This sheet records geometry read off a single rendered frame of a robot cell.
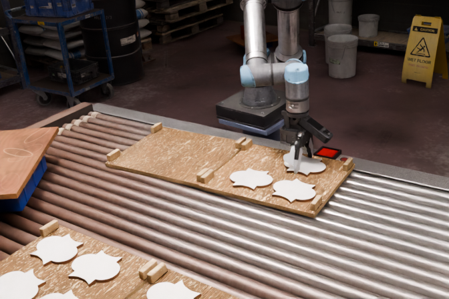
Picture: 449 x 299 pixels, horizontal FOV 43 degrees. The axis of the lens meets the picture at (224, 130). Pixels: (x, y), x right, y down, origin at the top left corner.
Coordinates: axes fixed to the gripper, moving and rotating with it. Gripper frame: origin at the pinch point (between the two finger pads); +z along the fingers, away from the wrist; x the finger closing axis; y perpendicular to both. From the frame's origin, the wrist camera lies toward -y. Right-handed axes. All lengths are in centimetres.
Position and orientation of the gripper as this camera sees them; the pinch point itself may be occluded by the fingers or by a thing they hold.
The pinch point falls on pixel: (305, 165)
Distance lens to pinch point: 194.7
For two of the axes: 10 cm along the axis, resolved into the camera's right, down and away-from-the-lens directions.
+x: -5.2, 3.8, -7.6
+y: -8.5, -1.5, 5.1
